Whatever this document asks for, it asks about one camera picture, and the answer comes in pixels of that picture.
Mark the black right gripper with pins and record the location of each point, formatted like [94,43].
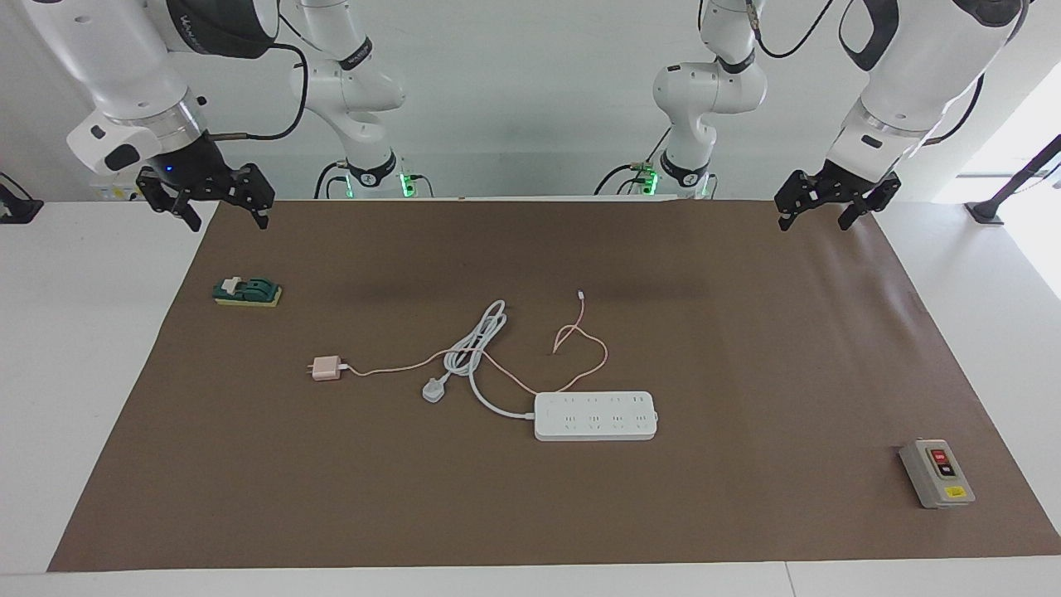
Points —
[191,170]

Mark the white power strip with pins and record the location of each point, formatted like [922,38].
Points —
[597,414]

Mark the black desk clamp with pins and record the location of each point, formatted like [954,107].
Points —
[16,211]

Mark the white wall socket box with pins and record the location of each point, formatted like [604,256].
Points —
[116,192]

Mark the brown table mat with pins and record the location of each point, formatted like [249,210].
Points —
[530,497]

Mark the pink charger adapter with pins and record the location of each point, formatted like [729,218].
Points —
[326,369]

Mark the grey push-button switch box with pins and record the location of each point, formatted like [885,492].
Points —
[937,477]

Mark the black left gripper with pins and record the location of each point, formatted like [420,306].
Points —
[850,184]

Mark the green knife switch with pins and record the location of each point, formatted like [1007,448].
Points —
[249,290]

